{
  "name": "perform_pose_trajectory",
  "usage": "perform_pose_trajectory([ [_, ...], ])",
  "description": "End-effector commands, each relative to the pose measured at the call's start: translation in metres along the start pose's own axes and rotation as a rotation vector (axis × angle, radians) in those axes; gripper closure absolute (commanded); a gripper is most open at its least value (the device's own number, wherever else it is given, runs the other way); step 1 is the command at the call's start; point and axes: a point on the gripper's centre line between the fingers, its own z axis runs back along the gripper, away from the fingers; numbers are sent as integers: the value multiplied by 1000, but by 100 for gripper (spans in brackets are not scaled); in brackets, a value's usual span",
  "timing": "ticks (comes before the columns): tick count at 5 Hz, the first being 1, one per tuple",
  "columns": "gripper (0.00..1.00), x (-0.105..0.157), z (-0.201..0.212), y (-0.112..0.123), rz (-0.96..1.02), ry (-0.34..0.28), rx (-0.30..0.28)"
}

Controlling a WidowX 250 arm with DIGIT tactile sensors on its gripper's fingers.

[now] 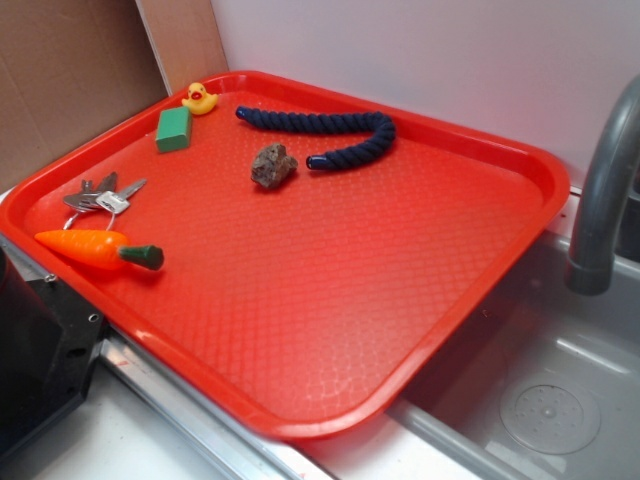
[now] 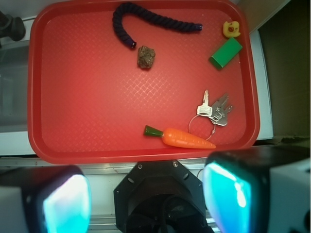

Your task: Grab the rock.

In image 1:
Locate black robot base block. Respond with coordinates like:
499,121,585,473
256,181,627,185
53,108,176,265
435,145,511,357
1,252,106,460

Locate brown grey rock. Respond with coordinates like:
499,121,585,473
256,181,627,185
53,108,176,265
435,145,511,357
251,143,298,190

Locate red plastic tray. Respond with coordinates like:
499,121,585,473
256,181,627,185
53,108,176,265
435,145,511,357
1,72,570,440

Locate green rectangular block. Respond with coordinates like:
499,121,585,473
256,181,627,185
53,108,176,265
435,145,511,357
155,106,192,153

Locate yellow rubber duck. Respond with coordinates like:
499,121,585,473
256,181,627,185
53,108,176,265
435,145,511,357
181,82,219,116

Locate silver key bunch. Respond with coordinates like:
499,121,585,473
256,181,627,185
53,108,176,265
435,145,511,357
63,172,147,231

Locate orange plastic toy carrot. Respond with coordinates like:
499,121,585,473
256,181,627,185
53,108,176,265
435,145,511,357
34,229,164,271

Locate grey plastic toy sink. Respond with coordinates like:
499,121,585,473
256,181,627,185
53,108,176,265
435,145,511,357
390,234,639,479

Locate grey sink faucet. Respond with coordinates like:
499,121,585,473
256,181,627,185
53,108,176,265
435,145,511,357
565,77,639,296

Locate brown cardboard panel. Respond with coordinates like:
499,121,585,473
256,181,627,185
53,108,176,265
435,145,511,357
1,1,228,191

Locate dark blue twisted rope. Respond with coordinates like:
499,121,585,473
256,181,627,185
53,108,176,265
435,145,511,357
235,104,397,172

